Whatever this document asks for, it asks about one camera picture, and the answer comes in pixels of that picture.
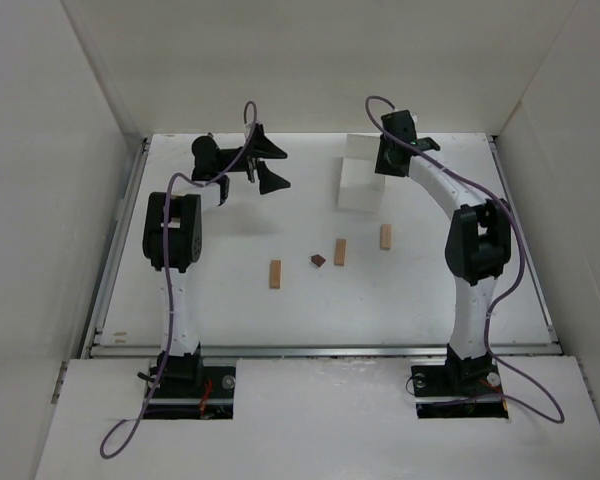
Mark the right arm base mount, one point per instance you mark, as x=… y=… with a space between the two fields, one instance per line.
x=441 y=394

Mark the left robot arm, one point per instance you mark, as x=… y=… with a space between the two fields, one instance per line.
x=173 y=238

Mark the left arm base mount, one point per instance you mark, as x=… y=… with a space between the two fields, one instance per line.
x=206 y=393

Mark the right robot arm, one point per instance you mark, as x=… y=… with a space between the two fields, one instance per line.
x=477 y=248

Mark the light wood block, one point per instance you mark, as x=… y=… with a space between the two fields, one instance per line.
x=275 y=272
x=340 y=252
x=386 y=237

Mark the white perforated box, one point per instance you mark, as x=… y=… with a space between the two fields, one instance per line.
x=360 y=188

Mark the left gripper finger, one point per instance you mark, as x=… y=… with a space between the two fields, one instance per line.
x=261 y=147
x=270 y=182

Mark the dark red wood block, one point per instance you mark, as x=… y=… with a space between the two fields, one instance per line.
x=317 y=260

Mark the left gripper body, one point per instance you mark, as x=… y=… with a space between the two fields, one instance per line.
x=253 y=163

